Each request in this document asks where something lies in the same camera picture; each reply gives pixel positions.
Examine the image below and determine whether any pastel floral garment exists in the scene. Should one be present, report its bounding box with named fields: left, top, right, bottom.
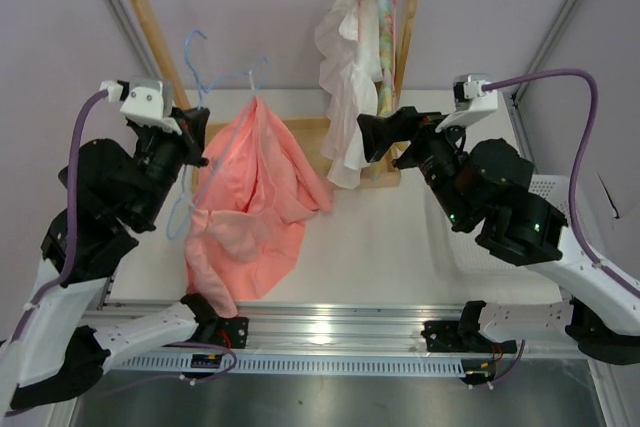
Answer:
left=376, top=0, right=395, bottom=117

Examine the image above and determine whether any slotted cable duct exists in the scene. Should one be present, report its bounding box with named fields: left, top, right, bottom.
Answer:
left=116, top=351, right=472, bottom=378

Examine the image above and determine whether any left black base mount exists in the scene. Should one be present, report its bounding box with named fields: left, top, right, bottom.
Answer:
left=191, top=317, right=249, bottom=349

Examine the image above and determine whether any white plastic basket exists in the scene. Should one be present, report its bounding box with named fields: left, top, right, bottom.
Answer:
left=425, top=175, right=603, bottom=304

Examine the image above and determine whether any white ruffled garment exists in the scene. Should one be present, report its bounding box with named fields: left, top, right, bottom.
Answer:
left=314, top=0, right=382, bottom=189

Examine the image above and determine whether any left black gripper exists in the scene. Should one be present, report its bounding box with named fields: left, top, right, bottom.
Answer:
left=132, top=104, right=210, bottom=226

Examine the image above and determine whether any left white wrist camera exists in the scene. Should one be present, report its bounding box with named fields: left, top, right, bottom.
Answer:
left=100, top=77, right=181, bottom=134

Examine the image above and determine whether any blue wire hanger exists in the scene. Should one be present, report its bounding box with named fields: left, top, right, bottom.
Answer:
left=165, top=29, right=270, bottom=241

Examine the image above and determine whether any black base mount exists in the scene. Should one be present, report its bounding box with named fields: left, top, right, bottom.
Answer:
left=421, top=320, right=519, bottom=354
left=191, top=317, right=249, bottom=349

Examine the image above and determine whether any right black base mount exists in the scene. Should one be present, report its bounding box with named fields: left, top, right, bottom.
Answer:
left=421, top=320, right=519, bottom=354

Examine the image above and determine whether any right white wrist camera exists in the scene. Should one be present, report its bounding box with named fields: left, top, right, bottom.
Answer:
left=435, top=73, right=499, bottom=133

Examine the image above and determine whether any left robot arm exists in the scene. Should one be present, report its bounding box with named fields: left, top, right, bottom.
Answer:
left=2, top=108, right=222, bottom=415

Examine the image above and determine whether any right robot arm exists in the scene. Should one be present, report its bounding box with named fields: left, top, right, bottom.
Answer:
left=357, top=107, right=639, bottom=365

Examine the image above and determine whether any pink pleated skirt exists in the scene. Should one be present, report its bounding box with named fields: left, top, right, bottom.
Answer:
left=184, top=96, right=333, bottom=317

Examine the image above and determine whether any aluminium mounting rail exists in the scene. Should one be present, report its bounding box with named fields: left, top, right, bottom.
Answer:
left=82, top=300, right=586, bottom=360

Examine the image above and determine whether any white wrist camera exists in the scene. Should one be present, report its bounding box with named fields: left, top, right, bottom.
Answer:
left=100, top=77, right=181, bottom=134
left=435, top=73, right=499, bottom=133

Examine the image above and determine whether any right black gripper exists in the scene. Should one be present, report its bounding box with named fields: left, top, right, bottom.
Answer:
left=358, top=106, right=478, bottom=229

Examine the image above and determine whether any pink hanger with floral garment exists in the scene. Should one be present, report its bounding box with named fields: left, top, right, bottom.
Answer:
left=392, top=0, right=399, bottom=92

